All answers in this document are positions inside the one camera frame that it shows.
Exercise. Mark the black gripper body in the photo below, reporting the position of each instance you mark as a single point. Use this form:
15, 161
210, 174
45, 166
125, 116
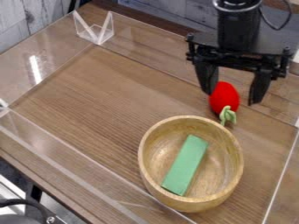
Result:
246, 43

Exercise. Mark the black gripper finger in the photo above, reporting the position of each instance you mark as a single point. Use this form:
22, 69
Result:
259, 86
207, 73

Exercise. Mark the green rectangular block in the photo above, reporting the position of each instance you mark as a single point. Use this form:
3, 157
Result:
178, 178

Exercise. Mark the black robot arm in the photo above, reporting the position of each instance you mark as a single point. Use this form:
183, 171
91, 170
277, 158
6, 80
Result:
238, 3

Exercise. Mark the brown wooden bowl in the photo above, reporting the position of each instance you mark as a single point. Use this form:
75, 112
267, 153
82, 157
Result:
218, 173

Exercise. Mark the red plush strawberry toy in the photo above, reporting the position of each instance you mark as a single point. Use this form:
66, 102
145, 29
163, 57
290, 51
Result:
225, 102

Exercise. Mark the clear acrylic corner bracket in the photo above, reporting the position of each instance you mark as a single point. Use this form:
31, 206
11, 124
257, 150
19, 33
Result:
98, 34

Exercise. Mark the clear acrylic front wall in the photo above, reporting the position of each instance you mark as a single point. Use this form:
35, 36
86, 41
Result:
87, 187

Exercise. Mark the black metal table frame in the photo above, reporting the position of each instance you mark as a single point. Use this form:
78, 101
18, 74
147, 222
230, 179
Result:
19, 210

